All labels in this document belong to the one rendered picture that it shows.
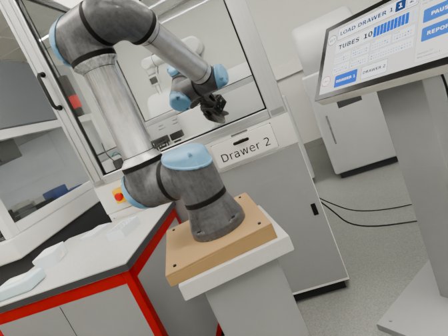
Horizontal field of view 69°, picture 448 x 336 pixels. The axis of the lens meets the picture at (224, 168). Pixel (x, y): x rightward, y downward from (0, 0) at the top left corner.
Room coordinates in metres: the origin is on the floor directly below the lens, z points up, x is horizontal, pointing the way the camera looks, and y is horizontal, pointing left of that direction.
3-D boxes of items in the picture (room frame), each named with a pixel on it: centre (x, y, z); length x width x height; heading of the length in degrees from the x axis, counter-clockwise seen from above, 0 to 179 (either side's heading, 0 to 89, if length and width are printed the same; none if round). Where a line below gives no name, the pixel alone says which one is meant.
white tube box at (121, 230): (1.33, 0.48, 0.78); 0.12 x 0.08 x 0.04; 157
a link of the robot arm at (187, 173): (0.83, 0.08, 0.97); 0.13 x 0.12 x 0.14; 62
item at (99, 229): (1.53, 0.68, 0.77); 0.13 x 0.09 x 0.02; 151
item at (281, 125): (2.01, 0.05, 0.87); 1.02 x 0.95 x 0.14; 78
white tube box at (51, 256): (1.35, 0.82, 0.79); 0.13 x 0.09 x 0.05; 4
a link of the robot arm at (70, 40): (0.90, 0.19, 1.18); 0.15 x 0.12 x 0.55; 62
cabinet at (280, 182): (2.00, 0.04, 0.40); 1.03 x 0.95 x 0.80; 78
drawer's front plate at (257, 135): (1.48, -0.12, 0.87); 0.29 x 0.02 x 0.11; 78
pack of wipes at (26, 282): (1.15, 0.85, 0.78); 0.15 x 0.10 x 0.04; 81
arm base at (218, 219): (0.83, 0.07, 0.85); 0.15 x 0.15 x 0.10
